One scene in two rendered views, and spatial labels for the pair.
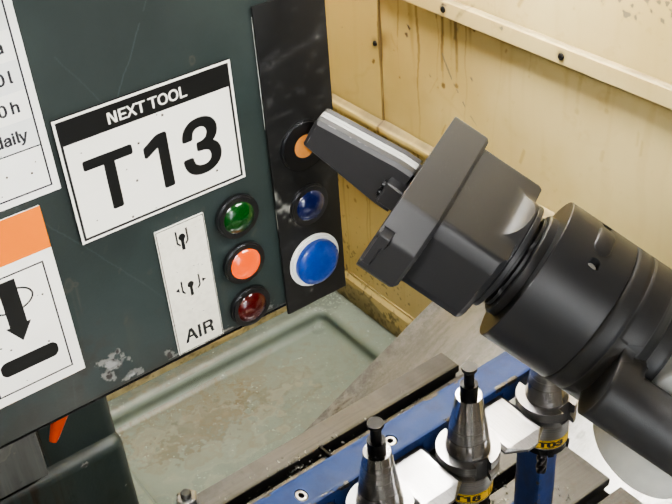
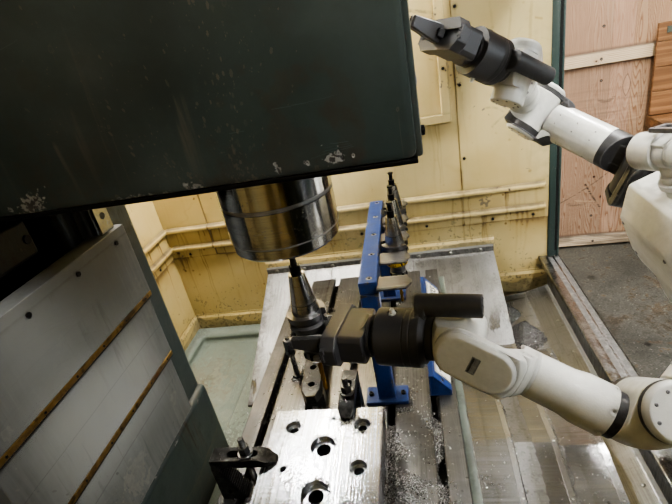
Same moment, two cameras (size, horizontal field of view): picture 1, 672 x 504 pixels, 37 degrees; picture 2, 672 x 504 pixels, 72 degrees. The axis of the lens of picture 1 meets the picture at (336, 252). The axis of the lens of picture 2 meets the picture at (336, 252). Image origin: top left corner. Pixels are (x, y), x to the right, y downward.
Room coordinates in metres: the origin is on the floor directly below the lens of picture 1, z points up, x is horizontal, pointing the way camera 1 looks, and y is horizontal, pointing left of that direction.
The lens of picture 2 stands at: (0.00, 0.77, 1.71)
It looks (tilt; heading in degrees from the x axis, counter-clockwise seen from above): 26 degrees down; 316
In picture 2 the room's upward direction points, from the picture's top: 12 degrees counter-clockwise
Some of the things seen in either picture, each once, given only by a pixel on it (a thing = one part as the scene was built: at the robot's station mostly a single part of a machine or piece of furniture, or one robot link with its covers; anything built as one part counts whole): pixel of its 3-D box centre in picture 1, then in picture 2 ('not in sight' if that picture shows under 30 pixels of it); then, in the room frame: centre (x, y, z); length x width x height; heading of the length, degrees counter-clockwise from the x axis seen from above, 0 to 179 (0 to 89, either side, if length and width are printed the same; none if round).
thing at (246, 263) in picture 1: (245, 263); not in sight; (0.47, 0.05, 1.61); 0.02 x 0.01 x 0.02; 124
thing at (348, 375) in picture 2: not in sight; (350, 402); (0.58, 0.26, 0.97); 0.13 x 0.03 x 0.15; 124
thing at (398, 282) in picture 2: not in sight; (394, 282); (0.52, 0.11, 1.21); 0.07 x 0.05 x 0.01; 34
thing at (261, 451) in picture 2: not in sight; (246, 466); (0.65, 0.49, 0.97); 0.13 x 0.03 x 0.15; 34
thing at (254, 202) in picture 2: not in sight; (278, 199); (0.50, 0.37, 1.50); 0.16 x 0.16 x 0.12
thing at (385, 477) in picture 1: (378, 476); (392, 229); (0.61, -0.02, 1.26); 0.04 x 0.04 x 0.07
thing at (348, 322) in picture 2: not in sight; (369, 334); (0.41, 0.34, 1.27); 0.13 x 0.12 x 0.10; 112
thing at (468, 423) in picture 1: (468, 420); (393, 211); (0.67, -0.11, 1.26); 0.04 x 0.04 x 0.07
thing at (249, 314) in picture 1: (251, 306); not in sight; (0.47, 0.05, 1.58); 0.02 x 0.01 x 0.02; 124
